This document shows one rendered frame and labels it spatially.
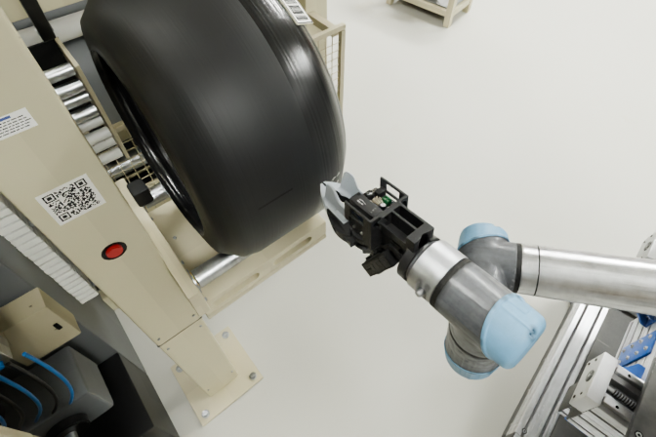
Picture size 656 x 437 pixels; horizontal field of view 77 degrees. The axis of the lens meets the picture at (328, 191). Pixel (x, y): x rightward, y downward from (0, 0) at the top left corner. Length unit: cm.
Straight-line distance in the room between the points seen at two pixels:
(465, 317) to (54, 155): 59
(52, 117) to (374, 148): 197
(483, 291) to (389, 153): 196
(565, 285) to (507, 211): 168
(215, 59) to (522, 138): 231
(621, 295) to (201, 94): 62
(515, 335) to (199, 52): 53
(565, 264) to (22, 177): 76
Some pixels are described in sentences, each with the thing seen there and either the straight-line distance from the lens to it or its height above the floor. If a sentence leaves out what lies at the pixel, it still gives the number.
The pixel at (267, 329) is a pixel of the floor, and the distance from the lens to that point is 186.
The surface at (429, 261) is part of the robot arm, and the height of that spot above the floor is 129.
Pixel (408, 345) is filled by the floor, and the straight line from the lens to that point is 185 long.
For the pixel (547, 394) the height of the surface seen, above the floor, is 23.
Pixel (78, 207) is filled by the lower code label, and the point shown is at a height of 120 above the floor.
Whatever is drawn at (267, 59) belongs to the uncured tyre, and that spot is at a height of 138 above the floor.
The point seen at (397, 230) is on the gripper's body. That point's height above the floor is 128.
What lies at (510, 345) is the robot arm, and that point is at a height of 130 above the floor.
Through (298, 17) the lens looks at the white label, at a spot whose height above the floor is 140.
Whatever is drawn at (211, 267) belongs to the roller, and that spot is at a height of 92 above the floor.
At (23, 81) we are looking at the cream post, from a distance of 64.
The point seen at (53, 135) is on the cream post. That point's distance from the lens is 68.
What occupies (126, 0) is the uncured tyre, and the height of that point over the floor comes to 144.
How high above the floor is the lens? 174
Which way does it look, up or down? 52 degrees down
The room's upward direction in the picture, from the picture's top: straight up
